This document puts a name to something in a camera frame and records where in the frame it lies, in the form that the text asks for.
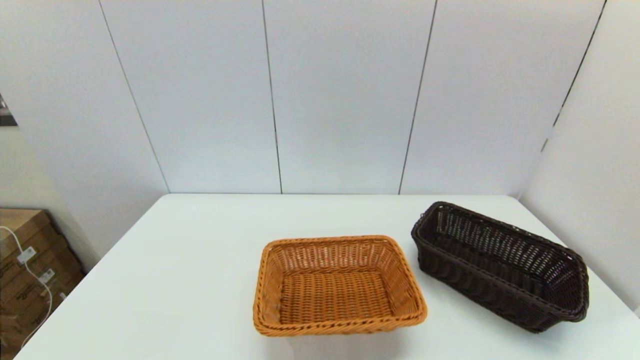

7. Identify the brown cardboard box stack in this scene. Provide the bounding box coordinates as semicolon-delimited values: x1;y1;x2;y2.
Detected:
0;208;86;352

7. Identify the thin white cable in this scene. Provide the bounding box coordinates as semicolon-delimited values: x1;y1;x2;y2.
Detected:
0;226;54;349

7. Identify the orange wicker basket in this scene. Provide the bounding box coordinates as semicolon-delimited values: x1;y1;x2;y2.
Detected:
252;235;429;337

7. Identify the dark brown wicker basket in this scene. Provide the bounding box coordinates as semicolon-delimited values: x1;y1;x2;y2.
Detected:
411;201;590;334

